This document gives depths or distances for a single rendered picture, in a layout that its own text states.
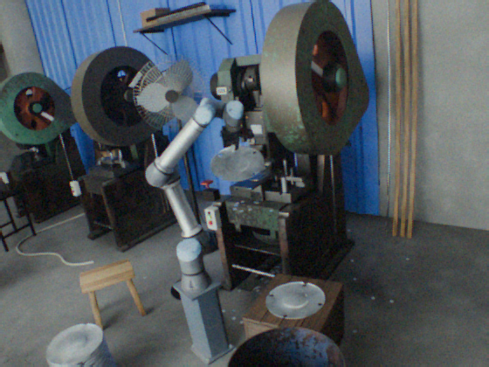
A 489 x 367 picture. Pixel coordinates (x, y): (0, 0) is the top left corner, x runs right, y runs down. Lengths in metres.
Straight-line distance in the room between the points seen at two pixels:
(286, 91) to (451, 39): 1.65
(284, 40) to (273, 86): 0.22
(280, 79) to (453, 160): 1.85
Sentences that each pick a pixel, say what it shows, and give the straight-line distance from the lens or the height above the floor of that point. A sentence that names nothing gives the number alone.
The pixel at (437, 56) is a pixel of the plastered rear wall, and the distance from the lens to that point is 3.07.
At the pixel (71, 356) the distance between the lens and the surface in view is 2.00.
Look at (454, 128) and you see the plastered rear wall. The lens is 3.12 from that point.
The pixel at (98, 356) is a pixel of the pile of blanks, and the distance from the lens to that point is 1.99.
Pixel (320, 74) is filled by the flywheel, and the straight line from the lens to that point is 1.98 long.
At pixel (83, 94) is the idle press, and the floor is 1.42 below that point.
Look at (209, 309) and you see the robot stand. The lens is 1.95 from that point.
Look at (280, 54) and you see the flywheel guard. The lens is 1.74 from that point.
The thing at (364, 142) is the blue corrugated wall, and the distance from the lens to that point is 3.28.
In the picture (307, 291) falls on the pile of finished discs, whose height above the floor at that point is 0.35.
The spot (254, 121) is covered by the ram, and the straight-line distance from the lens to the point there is 2.24.
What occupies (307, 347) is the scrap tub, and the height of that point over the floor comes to 0.39.
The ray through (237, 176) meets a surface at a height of 0.85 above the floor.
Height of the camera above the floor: 1.50
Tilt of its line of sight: 20 degrees down
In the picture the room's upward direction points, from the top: 8 degrees counter-clockwise
